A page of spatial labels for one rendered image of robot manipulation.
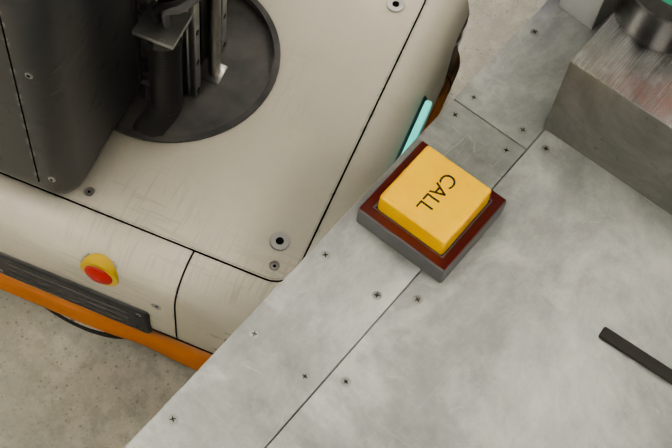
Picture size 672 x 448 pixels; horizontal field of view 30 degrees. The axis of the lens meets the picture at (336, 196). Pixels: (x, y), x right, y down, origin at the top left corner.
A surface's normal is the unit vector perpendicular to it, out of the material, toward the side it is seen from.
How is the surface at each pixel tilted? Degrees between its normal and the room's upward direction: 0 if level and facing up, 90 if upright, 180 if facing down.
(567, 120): 90
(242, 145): 0
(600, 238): 0
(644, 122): 90
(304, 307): 0
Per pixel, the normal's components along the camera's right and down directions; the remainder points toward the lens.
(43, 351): 0.08, -0.50
